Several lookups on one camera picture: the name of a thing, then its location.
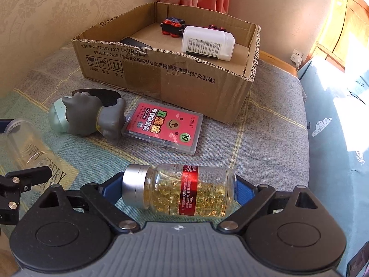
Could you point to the mint green round case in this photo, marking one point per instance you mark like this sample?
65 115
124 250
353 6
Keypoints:
56 115

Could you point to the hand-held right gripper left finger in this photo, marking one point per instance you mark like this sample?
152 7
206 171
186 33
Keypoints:
111 192

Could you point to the blue printed bedsheet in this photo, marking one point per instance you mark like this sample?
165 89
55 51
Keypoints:
334 150

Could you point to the black red toy train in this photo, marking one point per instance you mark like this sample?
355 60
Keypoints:
172 26

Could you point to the white plastic bottle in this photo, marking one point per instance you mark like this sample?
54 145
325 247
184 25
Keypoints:
207 43

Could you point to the cardboard box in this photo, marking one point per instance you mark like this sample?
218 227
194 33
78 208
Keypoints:
187 86

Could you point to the checkered table cloth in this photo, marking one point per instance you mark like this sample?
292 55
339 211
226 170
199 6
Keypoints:
265 127

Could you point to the black flat object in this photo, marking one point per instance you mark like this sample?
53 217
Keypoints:
108 96

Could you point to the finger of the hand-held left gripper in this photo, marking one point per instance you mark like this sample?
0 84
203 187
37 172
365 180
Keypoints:
3 126
26 177

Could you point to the dark screen device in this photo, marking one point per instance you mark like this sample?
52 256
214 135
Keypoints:
359 265

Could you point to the wooden headboard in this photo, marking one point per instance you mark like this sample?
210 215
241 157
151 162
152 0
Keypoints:
346 28

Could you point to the white wall socket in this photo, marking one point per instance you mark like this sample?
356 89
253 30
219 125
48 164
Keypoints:
296 56

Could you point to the clear bottle of golden capsules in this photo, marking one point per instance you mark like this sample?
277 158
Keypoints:
187 190

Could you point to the pink card case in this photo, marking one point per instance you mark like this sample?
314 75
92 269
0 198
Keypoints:
164 128

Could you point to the clear plastic jar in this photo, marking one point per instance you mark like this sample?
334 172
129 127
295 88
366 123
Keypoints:
26 147

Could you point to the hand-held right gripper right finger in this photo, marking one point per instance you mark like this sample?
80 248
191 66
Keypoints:
245 192

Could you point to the grey rubber toy figure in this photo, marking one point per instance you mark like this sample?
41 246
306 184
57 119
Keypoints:
86 112

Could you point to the black square device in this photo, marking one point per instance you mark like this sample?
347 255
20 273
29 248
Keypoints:
134 42

